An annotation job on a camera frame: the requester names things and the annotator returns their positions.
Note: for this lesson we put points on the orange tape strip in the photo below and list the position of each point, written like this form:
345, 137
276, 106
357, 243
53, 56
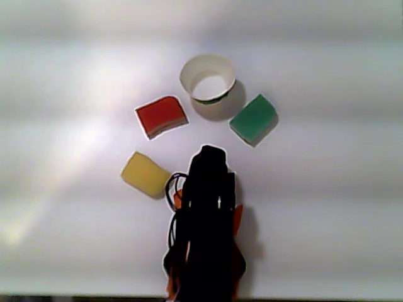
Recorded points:
238, 218
178, 199

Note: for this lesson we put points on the white paper cup green tape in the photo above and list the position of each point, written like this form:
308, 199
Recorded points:
206, 67

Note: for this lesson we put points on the orange tape block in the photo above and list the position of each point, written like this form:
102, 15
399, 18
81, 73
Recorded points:
171, 287

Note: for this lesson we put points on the yellow sponge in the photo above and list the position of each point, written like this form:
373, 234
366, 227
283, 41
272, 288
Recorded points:
145, 174

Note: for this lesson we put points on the red sponge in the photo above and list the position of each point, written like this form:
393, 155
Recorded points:
160, 116

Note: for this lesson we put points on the green sponge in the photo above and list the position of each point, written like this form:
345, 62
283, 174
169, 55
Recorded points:
253, 121

